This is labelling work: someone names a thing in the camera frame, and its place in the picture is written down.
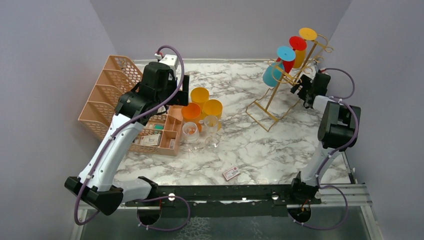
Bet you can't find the orange plastic wine glass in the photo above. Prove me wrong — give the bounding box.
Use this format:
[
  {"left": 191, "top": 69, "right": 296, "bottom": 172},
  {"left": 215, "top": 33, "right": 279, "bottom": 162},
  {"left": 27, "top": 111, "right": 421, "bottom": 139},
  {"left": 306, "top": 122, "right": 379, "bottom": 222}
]
[{"left": 181, "top": 102, "right": 202, "bottom": 133}]

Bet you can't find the yellow plastic wine glass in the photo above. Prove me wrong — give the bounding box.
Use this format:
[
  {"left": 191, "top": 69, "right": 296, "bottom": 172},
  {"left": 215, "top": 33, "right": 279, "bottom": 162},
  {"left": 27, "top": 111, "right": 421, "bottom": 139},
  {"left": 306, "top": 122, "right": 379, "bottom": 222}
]
[{"left": 190, "top": 87, "right": 210, "bottom": 109}]

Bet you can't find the clear wine glass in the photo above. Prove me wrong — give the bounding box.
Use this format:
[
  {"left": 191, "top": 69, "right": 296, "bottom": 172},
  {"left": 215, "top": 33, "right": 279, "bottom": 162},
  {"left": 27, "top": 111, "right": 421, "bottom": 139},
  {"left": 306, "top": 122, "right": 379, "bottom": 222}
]
[
  {"left": 182, "top": 122, "right": 200, "bottom": 153},
  {"left": 203, "top": 115, "right": 220, "bottom": 149}
]

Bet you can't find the blue plastic wine glass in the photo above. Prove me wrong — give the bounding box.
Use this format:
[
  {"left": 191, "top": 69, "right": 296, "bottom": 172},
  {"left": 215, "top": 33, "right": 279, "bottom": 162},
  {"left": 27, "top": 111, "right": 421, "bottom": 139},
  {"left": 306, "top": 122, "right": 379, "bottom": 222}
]
[{"left": 262, "top": 46, "right": 296, "bottom": 88}]

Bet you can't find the red white staples box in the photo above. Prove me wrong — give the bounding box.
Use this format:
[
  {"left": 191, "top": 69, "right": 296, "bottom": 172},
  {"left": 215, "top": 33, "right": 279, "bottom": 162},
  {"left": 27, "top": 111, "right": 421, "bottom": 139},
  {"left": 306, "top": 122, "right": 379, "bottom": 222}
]
[{"left": 222, "top": 166, "right": 241, "bottom": 181}]

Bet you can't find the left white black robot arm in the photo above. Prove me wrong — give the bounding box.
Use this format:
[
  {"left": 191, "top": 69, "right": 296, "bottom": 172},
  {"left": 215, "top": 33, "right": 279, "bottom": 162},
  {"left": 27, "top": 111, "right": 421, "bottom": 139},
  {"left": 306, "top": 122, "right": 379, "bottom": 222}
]
[{"left": 64, "top": 61, "right": 190, "bottom": 216}]

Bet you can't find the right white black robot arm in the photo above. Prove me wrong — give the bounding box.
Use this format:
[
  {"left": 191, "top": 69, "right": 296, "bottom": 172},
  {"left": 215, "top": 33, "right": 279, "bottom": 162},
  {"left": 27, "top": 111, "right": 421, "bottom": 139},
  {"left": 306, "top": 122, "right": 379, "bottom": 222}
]
[{"left": 288, "top": 68, "right": 361, "bottom": 204}]

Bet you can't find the red plastic wine glass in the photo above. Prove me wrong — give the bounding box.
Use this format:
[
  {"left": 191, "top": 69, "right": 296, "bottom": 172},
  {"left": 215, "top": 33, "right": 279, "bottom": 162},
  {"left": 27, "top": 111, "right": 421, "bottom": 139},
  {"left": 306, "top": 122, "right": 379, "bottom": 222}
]
[{"left": 276, "top": 36, "right": 307, "bottom": 73}]

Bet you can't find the yellow wine glass top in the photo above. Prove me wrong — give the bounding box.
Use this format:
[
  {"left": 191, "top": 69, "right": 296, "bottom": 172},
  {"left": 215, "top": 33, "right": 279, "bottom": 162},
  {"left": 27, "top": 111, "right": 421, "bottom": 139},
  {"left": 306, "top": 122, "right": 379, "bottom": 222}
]
[{"left": 289, "top": 27, "right": 318, "bottom": 69}]

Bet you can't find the teal grey correction tape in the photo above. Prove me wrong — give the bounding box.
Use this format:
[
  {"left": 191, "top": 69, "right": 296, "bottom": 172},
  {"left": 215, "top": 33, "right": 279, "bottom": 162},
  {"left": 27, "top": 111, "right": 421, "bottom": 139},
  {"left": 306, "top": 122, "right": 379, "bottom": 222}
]
[{"left": 153, "top": 123, "right": 165, "bottom": 130}]

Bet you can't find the peach plastic file organizer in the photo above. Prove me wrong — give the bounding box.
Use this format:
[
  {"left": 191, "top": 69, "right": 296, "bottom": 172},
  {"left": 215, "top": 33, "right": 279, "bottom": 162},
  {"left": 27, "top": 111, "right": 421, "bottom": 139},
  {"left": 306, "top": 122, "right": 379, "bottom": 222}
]
[{"left": 78, "top": 54, "right": 190, "bottom": 156}]

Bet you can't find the red white box in organizer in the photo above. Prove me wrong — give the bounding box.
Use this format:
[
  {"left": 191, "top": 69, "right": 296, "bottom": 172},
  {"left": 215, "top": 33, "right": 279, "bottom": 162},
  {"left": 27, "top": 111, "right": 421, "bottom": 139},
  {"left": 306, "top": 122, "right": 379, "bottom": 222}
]
[{"left": 169, "top": 139, "right": 176, "bottom": 149}]

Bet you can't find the white stapler box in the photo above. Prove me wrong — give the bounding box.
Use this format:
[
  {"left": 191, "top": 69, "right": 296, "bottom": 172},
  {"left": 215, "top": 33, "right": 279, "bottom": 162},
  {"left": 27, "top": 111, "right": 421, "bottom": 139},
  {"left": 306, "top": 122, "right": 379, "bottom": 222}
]
[{"left": 139, "top": 134, "right": 162, "bottom": 147}]

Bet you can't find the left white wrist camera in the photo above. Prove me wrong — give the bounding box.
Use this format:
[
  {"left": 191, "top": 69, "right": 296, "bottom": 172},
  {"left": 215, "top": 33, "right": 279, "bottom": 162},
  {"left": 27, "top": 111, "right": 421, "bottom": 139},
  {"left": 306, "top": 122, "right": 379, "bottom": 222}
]
[{"left": 154, "top": 52, "right": 180, "bottom": 72}]

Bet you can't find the gold wire wine glass rack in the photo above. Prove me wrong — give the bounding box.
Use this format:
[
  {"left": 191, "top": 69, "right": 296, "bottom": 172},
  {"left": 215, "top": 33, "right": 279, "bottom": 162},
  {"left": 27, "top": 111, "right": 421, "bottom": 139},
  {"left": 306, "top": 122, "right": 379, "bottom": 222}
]
[{"left": 245, "top": 32, "right": 334, "bottom": 132}]

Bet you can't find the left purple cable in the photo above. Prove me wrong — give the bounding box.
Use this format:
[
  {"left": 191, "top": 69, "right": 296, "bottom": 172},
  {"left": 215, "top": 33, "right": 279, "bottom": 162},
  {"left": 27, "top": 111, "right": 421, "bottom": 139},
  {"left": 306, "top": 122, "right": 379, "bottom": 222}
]
[{"left": 73, "top": 45, "right": 192, "bottom": 233}]

